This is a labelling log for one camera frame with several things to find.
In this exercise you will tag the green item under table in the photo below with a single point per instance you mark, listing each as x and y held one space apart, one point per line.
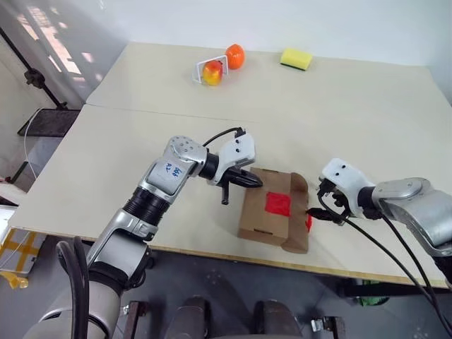
374 301

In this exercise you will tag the red tape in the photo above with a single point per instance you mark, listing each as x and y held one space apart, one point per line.
279 203

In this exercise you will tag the dark metal caster bracket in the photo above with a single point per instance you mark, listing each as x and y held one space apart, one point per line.
136 319
328 326

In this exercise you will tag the black tray platform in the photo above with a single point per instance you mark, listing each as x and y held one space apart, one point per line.
49 121

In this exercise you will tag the yellow sponge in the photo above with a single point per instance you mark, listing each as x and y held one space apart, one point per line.
296 59

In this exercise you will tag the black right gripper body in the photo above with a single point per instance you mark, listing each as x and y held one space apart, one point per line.
335 201

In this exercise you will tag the orange fruit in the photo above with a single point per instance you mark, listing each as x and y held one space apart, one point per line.
235 56

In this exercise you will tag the red yellow apple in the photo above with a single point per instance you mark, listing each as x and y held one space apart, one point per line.
213 73

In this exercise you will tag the yellow taped cardboard carton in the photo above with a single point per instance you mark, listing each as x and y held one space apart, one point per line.
17 247

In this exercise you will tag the dark rounded shape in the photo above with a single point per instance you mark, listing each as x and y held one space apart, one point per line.
192 318
277 319

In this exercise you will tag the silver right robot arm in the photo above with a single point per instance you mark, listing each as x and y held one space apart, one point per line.
416 205

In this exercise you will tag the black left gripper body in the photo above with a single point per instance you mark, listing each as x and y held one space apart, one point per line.
234 176

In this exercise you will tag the brown cardboard box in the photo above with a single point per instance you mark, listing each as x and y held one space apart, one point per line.
261 219

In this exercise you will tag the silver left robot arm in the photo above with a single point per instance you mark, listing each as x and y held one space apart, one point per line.
169 173

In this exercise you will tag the black tripod stand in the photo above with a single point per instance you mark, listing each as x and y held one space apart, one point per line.
35 76

